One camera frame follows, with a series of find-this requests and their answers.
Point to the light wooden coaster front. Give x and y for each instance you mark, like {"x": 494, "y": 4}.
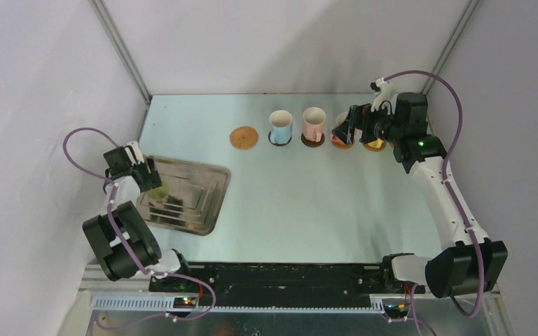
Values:
{"x": 374, "y": 148}

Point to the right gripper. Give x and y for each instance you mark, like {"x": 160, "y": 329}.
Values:
{"x": 356, "y": 120}

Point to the light blue cup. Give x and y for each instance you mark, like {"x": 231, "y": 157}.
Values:
{"x": 281, "y": 123}

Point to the light green cup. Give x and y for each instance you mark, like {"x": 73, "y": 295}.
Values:
{"x": 158, "y": 194}

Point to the metal tray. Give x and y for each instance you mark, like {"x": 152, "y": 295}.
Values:
{"x": 196, "y": 194}

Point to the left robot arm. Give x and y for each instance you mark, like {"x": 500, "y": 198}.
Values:
{"x": 122, "y": 242}

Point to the pink cup front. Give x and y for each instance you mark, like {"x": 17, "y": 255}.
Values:
{"x": 314, "y": 119}

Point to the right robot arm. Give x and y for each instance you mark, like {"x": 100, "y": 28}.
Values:
{"x": 469, "y": 261}

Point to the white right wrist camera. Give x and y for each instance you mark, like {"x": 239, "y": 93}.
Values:
{"x": 383, "y": 91}

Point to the dark wooden coaster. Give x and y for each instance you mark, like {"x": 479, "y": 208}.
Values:
{"x": 271, "y": 138}
{"x": 312, "y": 144}

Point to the woven rattan coaster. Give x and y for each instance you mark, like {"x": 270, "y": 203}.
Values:
{"x": 244, "y": 138}

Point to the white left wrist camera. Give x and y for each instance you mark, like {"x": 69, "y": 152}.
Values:
{"x": 134, "y": 153}

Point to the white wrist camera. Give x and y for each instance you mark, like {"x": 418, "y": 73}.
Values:
{"x": 134, "y": 153}
{"x": 383, "y": 91}

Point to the pink cup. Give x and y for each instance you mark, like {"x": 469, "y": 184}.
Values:
{"x": 314, "y": 119}
{"x": 341, "y": 119}

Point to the yellow cup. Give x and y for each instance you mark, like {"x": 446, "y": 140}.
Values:
{"x": 375, "y": 144}

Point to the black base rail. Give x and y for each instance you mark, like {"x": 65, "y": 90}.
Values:
{"x": 285, "y": 285}

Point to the light wooden coaster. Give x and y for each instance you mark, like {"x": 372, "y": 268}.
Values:
{"x": 340, "y": 145}
{"x": 374, "y": 148}

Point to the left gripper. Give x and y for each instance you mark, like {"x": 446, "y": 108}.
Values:
{"x": 152, "y": 179}

